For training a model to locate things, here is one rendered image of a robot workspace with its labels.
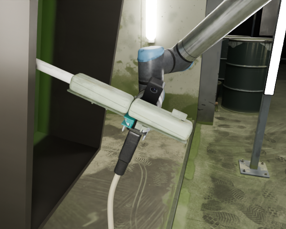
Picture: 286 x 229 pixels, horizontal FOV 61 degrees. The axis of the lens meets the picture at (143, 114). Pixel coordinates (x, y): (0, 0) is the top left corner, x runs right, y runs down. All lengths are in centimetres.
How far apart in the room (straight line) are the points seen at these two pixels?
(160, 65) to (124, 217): 93
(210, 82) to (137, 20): 100
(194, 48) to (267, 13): 663
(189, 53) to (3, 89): 58
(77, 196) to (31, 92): 116
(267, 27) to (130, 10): 519
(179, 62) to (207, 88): 176
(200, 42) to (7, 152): 64
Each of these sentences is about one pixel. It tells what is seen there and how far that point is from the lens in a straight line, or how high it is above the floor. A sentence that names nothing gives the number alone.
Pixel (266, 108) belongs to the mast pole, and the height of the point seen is 51.
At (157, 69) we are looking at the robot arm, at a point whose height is 91.
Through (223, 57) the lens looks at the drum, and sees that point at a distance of 368.
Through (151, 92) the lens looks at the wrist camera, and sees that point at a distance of 67.
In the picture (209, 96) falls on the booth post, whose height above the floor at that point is 33.
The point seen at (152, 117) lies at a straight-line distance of 55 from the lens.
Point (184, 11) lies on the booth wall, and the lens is 259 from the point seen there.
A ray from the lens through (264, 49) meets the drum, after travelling 312.
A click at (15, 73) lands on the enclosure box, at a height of 96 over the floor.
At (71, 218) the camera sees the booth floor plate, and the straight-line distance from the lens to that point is 151.
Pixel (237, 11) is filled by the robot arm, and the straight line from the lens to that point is 78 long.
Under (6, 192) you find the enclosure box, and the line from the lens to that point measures 72.
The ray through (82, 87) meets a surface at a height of 92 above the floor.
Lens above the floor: 105
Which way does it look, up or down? 21 degrees down
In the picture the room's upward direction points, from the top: straight up
